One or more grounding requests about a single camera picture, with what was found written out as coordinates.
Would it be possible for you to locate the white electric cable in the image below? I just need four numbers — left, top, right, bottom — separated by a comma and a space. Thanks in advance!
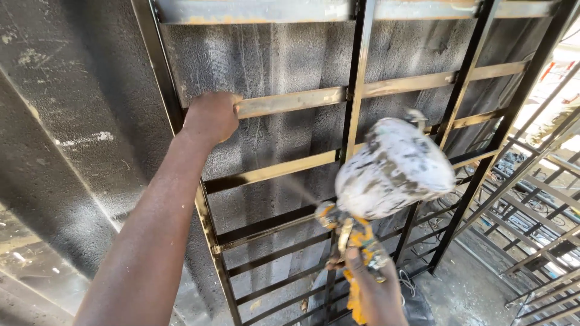
397, 268, 417, 307

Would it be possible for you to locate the person's right hand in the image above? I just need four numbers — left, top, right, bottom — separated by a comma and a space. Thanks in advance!
324, 247, 409, 326

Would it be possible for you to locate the person's left hand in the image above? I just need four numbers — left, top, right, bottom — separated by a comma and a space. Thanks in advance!
182, 91, 244, 145

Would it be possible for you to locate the stack of metal grille frames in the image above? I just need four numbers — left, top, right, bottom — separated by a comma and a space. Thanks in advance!
453, 59, 580, 326

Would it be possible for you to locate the yellow paint spray gun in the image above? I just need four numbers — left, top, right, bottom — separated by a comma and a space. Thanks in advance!
314, 108, 457, 325

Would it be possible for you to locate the black metal grille frame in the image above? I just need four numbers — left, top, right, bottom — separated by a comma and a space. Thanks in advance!
131, 0, 580, 326

